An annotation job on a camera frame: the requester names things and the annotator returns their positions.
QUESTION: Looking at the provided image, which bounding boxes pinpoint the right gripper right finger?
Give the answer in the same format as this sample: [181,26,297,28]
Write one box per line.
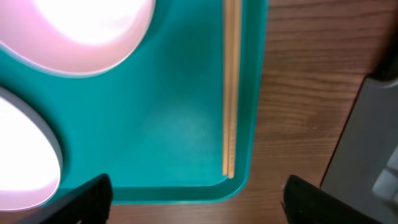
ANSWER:
[282,175,379,224]

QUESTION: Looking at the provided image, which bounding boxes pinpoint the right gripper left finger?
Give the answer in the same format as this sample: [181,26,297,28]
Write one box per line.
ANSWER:
[16,174,113,224]

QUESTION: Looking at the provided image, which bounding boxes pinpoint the white round plate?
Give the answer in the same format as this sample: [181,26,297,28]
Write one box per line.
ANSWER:
[1,87,63,212]

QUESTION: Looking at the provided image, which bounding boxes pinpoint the white pink bowl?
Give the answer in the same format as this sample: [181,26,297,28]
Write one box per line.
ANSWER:
[1,0,156,77]

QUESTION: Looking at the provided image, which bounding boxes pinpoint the grey dishwasher rack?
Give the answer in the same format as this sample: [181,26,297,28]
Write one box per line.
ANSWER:
[321,78,397,223]

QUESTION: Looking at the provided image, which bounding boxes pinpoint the teal serving tray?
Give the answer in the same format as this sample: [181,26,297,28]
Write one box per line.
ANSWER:
[1,0,268,204]

